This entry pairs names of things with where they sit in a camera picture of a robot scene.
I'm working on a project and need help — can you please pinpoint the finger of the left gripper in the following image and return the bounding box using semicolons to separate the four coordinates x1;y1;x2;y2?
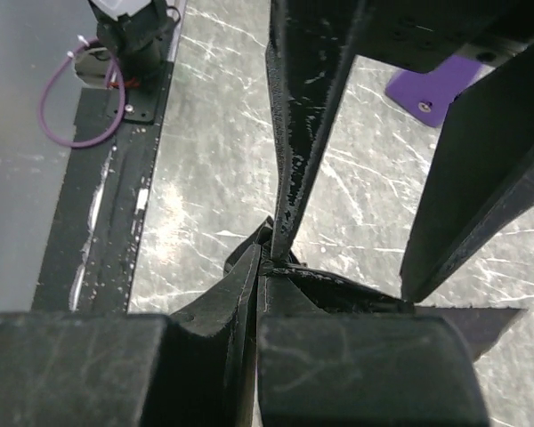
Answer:
265;1;366;258
400;43;534;302

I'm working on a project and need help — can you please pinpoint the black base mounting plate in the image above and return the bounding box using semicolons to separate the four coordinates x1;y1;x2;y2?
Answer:
31;62;174;313

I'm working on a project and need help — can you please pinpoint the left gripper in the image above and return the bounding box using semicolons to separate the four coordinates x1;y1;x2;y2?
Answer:
357;0;534;74

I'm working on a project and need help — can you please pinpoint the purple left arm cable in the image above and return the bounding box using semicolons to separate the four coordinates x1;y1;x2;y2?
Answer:
39;37;128;149

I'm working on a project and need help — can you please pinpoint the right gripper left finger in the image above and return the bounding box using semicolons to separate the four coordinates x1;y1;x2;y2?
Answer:
0;245;261;426

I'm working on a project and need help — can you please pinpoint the black trash bag roll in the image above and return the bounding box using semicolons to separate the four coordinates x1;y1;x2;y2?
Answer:
224;215;529;364

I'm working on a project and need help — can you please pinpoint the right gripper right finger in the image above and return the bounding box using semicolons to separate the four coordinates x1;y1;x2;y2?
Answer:
255;266;493;427

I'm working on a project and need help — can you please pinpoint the purple metronome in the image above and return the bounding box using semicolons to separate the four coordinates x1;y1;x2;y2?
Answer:
384;56;492;128

